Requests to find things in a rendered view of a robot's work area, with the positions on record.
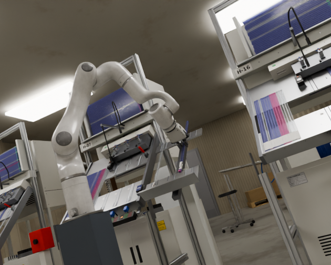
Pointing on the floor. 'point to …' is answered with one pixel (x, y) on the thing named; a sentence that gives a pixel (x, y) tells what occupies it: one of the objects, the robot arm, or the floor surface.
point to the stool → (235, 212)
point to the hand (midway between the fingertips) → (184, 144)
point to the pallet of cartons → (257, 195)
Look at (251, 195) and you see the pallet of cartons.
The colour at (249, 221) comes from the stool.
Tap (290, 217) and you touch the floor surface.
